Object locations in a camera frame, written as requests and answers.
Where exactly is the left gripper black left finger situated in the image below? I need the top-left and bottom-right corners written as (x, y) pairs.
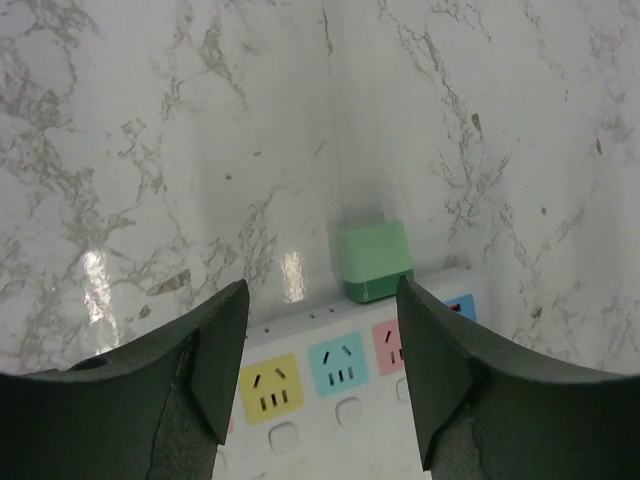
top-left (1, 280), bottom-right (249, 479)

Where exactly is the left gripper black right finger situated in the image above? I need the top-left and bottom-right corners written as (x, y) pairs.
top-left (396, 278), bottom-right (639, 479)

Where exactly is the white power strip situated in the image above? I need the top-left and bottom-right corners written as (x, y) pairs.
top-left (212, 266), bottom-right (489, 480)

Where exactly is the light green cube plug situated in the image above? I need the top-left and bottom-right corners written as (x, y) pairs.
top-left (337, 221), bottom-right (414, 304)

